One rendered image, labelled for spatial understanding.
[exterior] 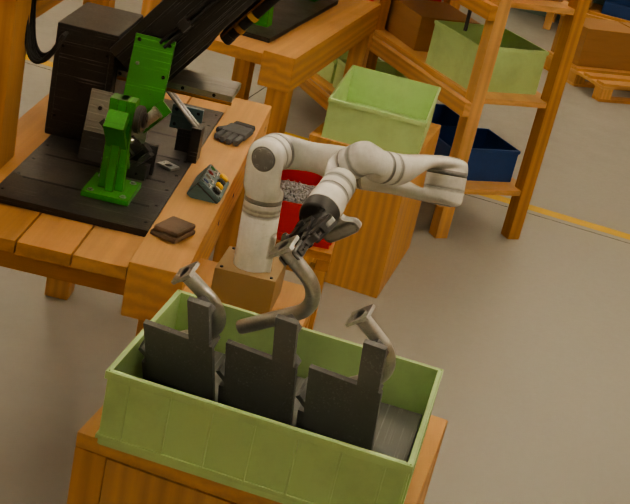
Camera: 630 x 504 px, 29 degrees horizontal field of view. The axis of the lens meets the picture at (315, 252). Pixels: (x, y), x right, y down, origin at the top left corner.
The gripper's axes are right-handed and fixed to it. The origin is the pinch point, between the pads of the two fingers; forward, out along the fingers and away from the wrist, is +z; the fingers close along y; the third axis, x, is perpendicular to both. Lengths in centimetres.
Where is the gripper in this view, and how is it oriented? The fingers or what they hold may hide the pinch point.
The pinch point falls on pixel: (293, 253)
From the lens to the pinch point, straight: 227.5
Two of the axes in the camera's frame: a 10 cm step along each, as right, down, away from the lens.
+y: 7.1, -2.9, -6.4
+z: -3.9, 6.0, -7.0
